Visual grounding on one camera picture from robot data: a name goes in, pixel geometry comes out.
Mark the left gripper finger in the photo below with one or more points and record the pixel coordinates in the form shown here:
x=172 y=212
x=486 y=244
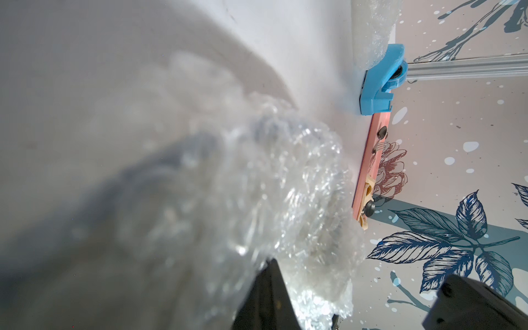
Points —
x=268 y=305

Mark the black ladle spoon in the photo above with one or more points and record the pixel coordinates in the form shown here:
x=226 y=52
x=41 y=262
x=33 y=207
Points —
x=369 y=209

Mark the blue tape dispenser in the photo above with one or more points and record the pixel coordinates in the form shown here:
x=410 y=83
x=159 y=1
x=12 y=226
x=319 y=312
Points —
x=390 y=73

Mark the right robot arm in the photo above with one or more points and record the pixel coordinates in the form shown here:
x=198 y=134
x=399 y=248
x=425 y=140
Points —
x=464 y=303

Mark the pink tray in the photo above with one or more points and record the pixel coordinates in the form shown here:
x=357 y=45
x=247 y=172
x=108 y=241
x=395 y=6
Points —
x=371 y=156

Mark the clear bubble wrap sheet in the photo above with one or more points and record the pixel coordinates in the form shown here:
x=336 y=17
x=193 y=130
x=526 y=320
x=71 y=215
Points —
x=372 y=23
x=177 y=240

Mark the black spoon on tray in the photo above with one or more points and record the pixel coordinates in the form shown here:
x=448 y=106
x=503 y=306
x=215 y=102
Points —
x=382 y=133

